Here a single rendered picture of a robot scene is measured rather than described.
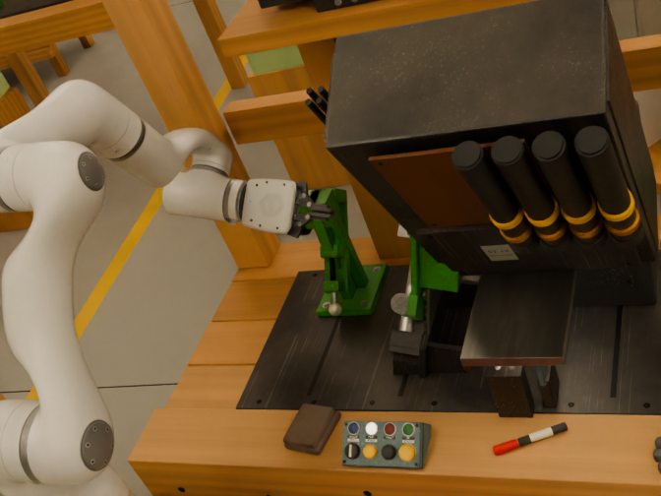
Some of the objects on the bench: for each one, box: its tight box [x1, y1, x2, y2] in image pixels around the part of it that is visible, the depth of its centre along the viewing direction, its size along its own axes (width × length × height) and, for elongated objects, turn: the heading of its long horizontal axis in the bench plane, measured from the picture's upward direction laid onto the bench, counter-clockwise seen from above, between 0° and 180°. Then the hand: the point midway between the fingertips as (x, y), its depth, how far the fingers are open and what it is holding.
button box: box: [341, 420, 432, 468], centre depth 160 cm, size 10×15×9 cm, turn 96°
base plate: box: [236, 249, 661, 415], centre depth 174 cm, size 42×110×2 cm, turn 96°
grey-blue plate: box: [535, 365, 560, 407], centre depth 154 cm, size 10×2×14 cm, turn 6°
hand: (323, 213), depth 166 cm, fingers closed
